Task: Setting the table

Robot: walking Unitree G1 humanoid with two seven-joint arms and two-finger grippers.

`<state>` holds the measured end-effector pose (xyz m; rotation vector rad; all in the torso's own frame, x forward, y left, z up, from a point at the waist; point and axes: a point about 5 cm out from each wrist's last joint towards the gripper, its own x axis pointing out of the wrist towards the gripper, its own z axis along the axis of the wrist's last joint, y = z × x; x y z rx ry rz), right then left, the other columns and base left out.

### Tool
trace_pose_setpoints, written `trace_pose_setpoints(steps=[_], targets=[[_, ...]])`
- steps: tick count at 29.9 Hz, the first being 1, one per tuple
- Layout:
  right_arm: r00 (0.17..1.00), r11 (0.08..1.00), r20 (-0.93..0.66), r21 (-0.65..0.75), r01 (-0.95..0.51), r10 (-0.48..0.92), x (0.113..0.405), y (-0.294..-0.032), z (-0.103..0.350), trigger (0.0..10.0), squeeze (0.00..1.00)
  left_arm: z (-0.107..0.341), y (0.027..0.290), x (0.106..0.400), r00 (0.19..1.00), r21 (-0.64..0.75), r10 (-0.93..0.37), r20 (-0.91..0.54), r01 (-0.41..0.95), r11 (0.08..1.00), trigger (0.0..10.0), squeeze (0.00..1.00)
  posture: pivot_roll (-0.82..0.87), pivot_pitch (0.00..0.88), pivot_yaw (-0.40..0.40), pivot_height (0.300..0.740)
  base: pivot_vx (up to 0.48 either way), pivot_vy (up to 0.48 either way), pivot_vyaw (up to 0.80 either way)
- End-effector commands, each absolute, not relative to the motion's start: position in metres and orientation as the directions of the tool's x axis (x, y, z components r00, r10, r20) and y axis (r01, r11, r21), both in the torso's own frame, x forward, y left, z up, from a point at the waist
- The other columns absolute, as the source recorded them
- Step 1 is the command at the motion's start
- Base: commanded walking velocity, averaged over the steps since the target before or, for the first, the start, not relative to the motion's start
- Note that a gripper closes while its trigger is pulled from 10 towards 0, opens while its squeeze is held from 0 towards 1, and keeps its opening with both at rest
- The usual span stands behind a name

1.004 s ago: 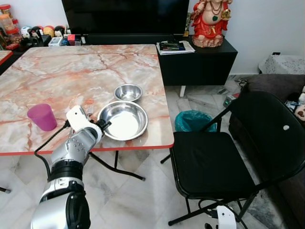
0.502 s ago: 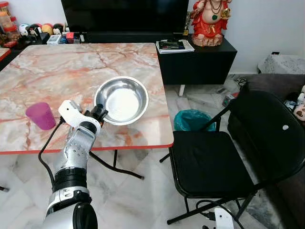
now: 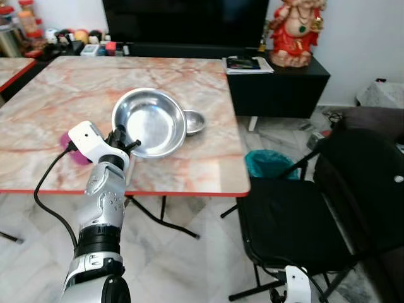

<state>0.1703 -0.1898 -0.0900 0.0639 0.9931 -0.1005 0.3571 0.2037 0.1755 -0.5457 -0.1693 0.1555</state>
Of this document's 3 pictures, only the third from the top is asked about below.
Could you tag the small white box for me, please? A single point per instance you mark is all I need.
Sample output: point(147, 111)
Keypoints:
point(91, 50)

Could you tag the pink plastic object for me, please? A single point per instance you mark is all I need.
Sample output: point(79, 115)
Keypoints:
point(65, 142)

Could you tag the small steel bowl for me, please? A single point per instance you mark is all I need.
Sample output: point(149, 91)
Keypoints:
point(196, 121)

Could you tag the large steel bowl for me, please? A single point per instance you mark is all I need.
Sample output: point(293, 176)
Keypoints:
point(154, 123)

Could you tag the red-lidded jar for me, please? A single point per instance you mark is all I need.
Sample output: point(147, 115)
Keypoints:
point(27, 19)

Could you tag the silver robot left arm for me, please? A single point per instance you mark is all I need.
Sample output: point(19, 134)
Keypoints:
point(101, 214)

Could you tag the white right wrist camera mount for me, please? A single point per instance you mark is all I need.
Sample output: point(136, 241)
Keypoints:
point(298, 284)

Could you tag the black folding chair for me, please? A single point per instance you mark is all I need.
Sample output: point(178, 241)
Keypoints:
point(284, 221)

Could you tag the marble-pattern folding table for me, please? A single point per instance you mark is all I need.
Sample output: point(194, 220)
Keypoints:
point(82, 88)

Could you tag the stack of magazines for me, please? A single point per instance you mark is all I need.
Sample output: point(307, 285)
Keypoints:
point(247, 64)

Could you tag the small black toy figure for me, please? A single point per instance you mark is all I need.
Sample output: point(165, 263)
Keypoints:
point(95, 36)

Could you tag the black television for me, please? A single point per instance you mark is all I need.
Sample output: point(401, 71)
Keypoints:
point(183, 19)

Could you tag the small white toy figure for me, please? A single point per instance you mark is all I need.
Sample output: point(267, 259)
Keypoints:
point(52, 35)

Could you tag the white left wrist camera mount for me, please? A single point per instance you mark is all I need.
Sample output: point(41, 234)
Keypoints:
point(88, 142)

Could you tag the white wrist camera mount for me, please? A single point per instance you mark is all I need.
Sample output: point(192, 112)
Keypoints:
point(298, 284)
point(88, 142)

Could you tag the red and gold statue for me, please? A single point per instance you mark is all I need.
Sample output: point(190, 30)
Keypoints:
point(293, 35)

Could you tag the small yellow toy figure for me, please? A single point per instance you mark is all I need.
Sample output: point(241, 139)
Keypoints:
point(81, 36)

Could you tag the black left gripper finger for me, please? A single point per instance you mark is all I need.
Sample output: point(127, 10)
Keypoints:
point(132, 146)
point(120, 132)

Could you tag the steel canister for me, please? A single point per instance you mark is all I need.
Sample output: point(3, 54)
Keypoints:
point(9, 41)

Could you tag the small red box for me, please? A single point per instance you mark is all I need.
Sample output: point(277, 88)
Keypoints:
point(110, 48)

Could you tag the dark brown sofa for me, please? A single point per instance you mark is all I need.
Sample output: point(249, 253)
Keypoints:
point(372, 120)

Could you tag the teal waste bin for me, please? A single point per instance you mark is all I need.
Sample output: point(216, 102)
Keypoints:
point(268, 163)

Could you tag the grey marbled cloth cover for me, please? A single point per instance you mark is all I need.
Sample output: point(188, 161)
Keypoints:
point(382, 95)

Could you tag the red-edged side table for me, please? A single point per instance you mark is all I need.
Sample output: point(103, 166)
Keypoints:
point(12, 68)

